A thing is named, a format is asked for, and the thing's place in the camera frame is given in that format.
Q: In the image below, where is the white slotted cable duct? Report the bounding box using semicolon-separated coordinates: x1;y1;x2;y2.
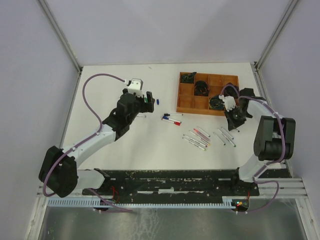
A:
47;197;235;209

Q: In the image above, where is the aluminium frame post right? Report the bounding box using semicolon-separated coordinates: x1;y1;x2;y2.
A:
254;0;301;71

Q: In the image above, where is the black cable coil middle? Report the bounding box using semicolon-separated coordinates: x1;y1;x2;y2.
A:
193;80;210;97

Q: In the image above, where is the orange wooden compartment tray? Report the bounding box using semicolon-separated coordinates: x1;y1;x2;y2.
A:
176;72;239;116

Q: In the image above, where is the black cable bundle right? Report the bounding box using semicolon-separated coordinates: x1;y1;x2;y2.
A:
224;82;240;99

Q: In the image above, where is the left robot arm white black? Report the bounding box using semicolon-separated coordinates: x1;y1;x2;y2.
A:
38;91;155;198

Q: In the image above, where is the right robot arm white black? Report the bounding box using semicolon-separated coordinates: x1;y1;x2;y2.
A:
219;84;296;196

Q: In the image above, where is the aluminium frame post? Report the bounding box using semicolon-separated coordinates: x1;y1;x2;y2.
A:
254;0;301;71
36;0;82;73

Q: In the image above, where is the black cable bundle top-left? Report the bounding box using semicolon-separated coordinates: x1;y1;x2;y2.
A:
181;71;198;84

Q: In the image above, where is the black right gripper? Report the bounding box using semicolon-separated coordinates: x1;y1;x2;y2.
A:
223;106;250;131

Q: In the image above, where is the aluminium frame post left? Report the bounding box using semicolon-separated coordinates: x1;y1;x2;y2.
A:
36;0;82;73

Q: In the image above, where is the pink highlighter pen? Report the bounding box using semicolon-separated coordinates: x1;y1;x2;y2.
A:
193;128;210;142

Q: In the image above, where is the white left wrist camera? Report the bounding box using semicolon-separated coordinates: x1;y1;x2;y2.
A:
127;78;144;98

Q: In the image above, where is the magenta capped marker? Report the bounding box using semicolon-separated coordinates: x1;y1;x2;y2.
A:
183;135;208;148

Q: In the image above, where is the white marker black cap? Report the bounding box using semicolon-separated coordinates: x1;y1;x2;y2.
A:
163;113;183;117

